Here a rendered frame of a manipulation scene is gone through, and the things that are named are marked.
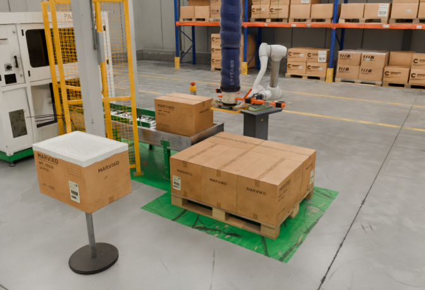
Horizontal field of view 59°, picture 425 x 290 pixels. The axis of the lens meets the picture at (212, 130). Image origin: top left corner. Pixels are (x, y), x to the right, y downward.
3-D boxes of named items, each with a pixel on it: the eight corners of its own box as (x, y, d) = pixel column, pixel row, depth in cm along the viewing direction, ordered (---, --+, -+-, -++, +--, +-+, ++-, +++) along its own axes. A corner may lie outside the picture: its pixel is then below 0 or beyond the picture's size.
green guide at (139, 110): (93, 105, 588) (93, 100, 585) (98, 103, 596) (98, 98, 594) (172, 120, 503) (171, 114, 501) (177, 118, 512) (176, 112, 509)
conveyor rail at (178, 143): (63, 123, 548) (61, 110, 542) (66, 122, 552) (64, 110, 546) (189, 154, 426) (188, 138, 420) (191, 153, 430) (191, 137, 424)
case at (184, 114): (155, 129, 468) (153, 98, 456) (176, 121, 500) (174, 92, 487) (194, 138, 436) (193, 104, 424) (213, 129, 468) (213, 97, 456)
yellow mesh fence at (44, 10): (58, 151, 553) (36, 0, 488) (64, 148, 561) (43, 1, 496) (113, 168, 491) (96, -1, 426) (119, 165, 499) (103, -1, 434)
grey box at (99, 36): (88, 60, 390) (85, 31, 381) (93, 60, 395) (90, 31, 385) (102, 62, 380) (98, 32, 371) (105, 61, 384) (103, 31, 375)
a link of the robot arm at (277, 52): (263, 96, 492) (280, 96, 492) (264, 103, 480) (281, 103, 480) (269, 42, 443) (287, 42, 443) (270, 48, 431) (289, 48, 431)
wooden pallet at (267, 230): (171, 204, 398) (170, 192, 394) (221, 171, 477) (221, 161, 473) (274, 240, 334) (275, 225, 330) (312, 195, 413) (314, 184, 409)
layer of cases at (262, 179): (171, 192, 394) (169, 157, 381) (221, 161, 472) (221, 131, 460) (275, 225, 330) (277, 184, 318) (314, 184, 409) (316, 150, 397)
